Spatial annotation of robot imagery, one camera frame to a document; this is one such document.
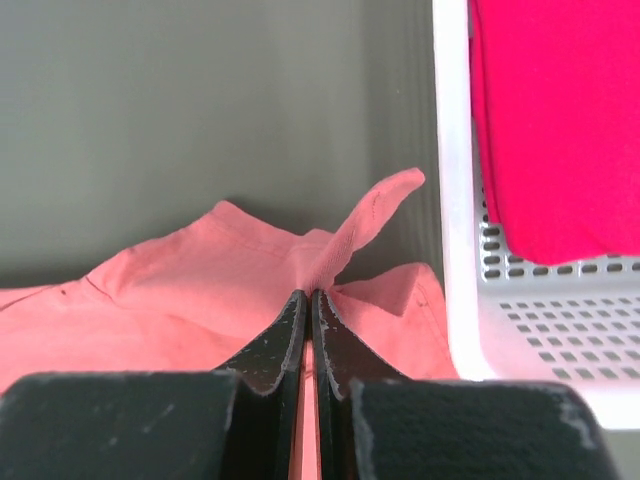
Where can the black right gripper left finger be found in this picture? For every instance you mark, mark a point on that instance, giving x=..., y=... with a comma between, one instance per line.
x=237, y=421

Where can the magenta t shirt in basket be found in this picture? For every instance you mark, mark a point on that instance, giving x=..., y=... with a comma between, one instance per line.
x=555, y=100

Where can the white plastic laundry basket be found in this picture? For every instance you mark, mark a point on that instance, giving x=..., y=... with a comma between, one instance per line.
x=510, y=319

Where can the salmon pink t shirt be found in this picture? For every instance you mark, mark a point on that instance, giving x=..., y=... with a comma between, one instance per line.
x=190, y=301

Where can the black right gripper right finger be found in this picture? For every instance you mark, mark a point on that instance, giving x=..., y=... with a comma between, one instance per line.
x=376, y=423

